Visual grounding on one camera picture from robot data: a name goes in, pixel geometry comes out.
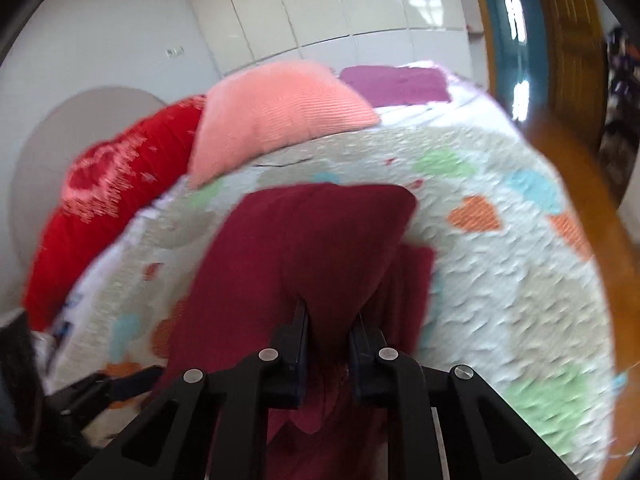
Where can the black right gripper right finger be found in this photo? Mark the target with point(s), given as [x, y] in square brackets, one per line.
[444, 425]

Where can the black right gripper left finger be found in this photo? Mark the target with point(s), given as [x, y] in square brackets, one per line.
[212, 426]

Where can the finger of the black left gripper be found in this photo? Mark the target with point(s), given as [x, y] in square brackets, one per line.
[98, 391]

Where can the dark red knit sweater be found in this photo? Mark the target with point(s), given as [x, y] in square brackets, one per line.
[340, 251]

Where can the heart patterned quilted bedspread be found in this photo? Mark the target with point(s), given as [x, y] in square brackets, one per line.
[516, 293]

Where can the red floral quilt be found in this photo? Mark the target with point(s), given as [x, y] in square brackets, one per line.
[102, 191]

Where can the round white headboard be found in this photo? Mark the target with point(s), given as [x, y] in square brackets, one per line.
[90, 117]

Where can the pink striped pillow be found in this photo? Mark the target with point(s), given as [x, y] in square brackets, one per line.
[258, 111]

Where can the brown wooden door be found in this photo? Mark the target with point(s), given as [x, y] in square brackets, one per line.
[576, 54]

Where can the purple cloth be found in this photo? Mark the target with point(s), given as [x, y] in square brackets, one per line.
[385, 86]

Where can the teal inner door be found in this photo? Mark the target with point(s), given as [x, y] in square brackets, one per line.
[520, 44]

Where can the white wardrobe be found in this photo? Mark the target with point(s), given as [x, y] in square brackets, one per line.
[336, 33]

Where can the wall power socket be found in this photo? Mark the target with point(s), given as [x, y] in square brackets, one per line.
[174, 52]

